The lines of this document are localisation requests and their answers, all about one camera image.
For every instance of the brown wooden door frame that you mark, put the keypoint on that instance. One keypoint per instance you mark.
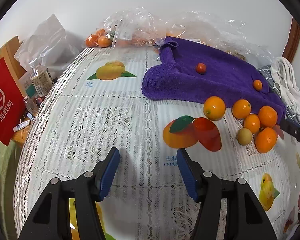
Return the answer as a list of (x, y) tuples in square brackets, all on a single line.
[(292, 42)]

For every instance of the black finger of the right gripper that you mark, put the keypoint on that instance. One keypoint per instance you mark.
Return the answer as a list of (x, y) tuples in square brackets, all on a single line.
[(291, 128)]

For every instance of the white plastic bag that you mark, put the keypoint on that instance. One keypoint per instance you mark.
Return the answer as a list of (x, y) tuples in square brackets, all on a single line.
[(51, 44)]

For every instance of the red paper bag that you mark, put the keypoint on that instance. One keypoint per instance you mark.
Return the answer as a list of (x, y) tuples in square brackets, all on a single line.
[(12, 106)]

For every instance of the clear plastic fruit bag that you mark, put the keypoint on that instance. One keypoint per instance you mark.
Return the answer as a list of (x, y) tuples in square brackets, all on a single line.
[(135, 28)]

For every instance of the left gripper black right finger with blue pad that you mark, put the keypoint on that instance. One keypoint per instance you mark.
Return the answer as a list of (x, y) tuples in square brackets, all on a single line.
[(245, 216)]

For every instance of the plastic water bottle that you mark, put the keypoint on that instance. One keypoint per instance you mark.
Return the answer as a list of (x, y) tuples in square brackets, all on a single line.
[(40, 78)]

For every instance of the small red-orange kumquat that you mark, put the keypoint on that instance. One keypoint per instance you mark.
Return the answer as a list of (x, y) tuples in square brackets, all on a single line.
[(201, 68)]

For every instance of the small orange kumquat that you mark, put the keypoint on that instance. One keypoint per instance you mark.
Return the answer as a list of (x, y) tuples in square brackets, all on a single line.
[(257, 85)]

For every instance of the white lace fruit tablecloth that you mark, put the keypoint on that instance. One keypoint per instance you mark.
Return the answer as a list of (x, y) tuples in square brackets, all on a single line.
[(82, 119)]

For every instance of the mandarins in bag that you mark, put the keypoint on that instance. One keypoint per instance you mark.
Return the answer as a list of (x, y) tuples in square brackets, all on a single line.
[(100, 38)]

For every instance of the purple towel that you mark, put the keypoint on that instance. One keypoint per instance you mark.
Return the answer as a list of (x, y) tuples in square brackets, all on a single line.
[(226, 76)]

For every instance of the white folded cloth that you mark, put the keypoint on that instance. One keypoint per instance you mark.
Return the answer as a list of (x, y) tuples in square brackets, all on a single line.
[(283, 73)]

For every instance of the orange fruit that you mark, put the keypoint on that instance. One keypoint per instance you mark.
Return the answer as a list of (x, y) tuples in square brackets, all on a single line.
[(267, 116), (252, 123), (241, 109), (266, 140), (214, 108)]

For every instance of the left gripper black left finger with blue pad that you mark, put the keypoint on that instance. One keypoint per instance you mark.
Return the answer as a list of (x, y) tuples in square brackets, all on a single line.
[(50, 216)]

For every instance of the yellowish small fruit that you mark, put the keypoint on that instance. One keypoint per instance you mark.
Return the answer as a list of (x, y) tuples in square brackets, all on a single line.
[(244, 136)]

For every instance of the grey checked cloth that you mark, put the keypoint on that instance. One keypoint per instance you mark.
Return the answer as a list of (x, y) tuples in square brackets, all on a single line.
[(274, 86)]

